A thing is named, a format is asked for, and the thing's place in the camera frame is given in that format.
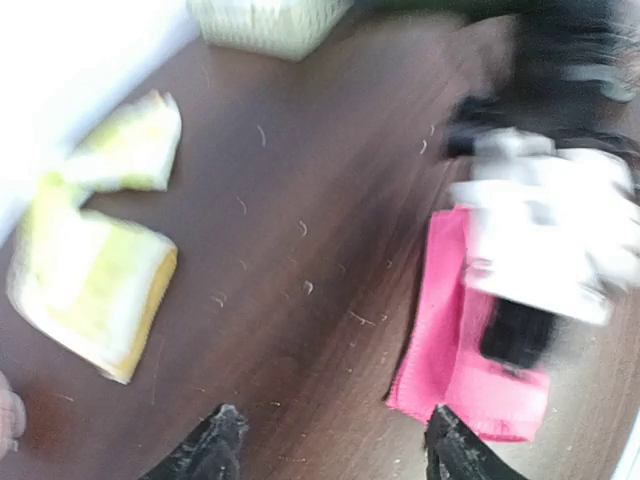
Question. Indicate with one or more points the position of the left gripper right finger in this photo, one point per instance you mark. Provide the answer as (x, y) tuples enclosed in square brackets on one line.
[(454, 452)]

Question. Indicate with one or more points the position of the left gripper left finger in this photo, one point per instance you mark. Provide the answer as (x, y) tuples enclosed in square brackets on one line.
[(209, 452)]

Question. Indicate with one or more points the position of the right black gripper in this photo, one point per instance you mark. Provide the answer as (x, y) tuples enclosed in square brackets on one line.
[(517, 335)]

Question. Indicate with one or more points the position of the pink towel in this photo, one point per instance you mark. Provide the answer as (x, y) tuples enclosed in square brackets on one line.
[(443, 364)]

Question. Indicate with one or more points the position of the green patterned towel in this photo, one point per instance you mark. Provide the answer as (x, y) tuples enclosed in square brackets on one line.
[(91, 282)]

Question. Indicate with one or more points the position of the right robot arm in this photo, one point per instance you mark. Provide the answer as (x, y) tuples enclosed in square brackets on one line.
[(564, 71)]

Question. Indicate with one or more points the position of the red patterned bowl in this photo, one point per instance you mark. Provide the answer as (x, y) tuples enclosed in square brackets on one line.
[(12, 417)]

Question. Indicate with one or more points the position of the green plastic basket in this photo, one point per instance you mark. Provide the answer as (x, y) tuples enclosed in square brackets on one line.
[(288, 30)]

